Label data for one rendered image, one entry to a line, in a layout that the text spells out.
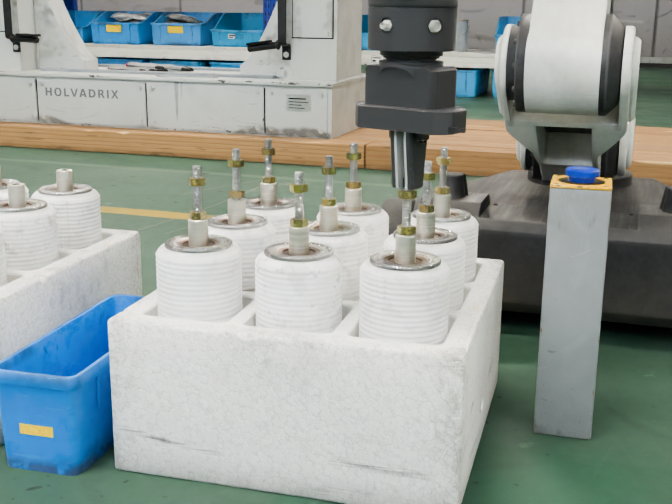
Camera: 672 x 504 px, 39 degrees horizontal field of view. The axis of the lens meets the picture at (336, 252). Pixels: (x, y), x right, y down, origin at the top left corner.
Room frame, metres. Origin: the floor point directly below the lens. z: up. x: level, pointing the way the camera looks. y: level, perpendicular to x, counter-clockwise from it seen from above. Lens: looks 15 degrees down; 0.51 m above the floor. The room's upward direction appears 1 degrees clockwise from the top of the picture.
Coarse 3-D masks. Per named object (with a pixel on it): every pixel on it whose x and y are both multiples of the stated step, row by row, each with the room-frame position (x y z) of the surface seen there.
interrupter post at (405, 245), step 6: (396, 234) 0.97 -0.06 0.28; (414, 234) 0.97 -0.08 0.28; (396, 240) 0.96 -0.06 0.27; (402, 240) 0.96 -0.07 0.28; (408, 240) 0.96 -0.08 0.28; (414, 240) 0.96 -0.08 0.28; (396, 246) 0.96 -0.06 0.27; (402, 246) 0.96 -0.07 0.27; (408, 246) 0.96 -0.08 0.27; (414, 246) 0.96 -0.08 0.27; (396, 252) 0.96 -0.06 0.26; (402, 252) 0.96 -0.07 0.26; (408, 252) 0.96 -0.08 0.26; (414, 252) 0.96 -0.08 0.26; (396, 258) 0.96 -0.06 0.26; (402, 258) 0.96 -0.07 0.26; (408, 258) 0.96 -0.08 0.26; (414, 258) 0.96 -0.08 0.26
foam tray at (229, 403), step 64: (128, 320) 0.97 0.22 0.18; (192, 320) 0.98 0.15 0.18; (448, 320) 1.01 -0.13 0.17; (128, 384) 0.97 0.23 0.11; (192, 384) 0.95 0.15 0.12; (256, 384) 0.93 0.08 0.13; (320, 384) 0.91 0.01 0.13; (384, 384) 0.89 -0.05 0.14; (448, 384) 0.88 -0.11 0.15; (128, 448) 0.97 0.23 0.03; (192, 448) 0.95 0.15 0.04; (256, 448) 0.93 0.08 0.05; (320, 448) 0.91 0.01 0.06; (384, 448) 0.89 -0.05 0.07; (448, 448) 0.88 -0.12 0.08
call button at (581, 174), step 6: (570, 168) 1.11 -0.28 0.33; (576, 168) 1.11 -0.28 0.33; (582, 168) 1.11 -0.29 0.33; (588, 168) 1.11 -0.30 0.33; (594, 168) 1.11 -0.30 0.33; (570, 174) 1.10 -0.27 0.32; (576, 174) 1.09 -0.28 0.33; (582, 174) 1.09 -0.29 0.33; (588, 174) 1.09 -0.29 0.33; (594, 174) 1.09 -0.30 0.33; (570, 180) 1.10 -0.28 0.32; (576, 180) 1.10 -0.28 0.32; (582, 180) 1.09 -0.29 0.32; (588, 180) 1.09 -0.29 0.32; (594, 180) 1.10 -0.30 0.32
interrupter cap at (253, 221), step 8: (216, 216) 1.16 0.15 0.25; (224, 216) 1.16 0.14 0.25; (248, 216) 1.17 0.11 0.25; (256, 216) 1.17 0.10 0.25; (208, 224) 1.13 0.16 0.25; (216, 224) 1.12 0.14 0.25; (224, 224) 1.12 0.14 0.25; (248, 224) 1.12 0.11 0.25; (256, 224) 1.12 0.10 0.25; (264, 224) 1.13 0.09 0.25
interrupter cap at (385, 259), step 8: (376, 256) 0.98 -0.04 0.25; (384, 256) 0.98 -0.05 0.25; (392, 256) 0.98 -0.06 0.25; (416, 256) 0.98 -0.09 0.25; (424, 256) 0.98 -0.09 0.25; (432, 256) 0.98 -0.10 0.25; (376, 264) 0.95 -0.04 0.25; (384, 264) 0.94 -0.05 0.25; (392, 264) 0.94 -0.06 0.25; (400, 264) 0.95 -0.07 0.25; (408, 264) 0.96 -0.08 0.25; (416, 264) 0.94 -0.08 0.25; (424, 264) 0.95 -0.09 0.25; (432, 264) 0.94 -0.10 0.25; (440, 264) 0.96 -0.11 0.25
